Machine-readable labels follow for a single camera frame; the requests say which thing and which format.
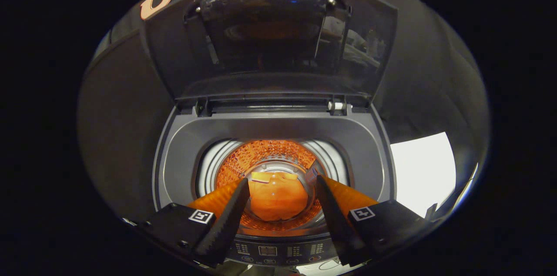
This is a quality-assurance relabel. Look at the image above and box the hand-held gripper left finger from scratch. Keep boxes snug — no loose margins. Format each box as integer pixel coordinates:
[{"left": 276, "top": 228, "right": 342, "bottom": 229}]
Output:
[{"left": 131, "top": 178, "right": 251, "bottom": 268}]

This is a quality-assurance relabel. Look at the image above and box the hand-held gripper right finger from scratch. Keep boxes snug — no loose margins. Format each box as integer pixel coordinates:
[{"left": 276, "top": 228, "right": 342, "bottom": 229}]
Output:
[{"left": 315, "top": 175, "right": 436, "bottom": 267}]

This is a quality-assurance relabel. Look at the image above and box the yellow polo shirt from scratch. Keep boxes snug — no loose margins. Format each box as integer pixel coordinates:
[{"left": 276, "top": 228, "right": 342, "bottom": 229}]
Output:
[{"left": 247, "top": 172, "right": 309, "bottom": 221}]

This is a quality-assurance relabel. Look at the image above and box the grey washing machine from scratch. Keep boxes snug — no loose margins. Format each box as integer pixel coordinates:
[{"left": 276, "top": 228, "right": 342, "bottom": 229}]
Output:
[{"left": 152, "top": 95, "right": 396, "bottom": 268}]

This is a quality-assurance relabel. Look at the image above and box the dark washing machine lid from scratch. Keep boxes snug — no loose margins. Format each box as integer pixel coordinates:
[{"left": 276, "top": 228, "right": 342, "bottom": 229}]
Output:
[{"left": 139, "top": 0, "right": 398, "bottom": 104}]

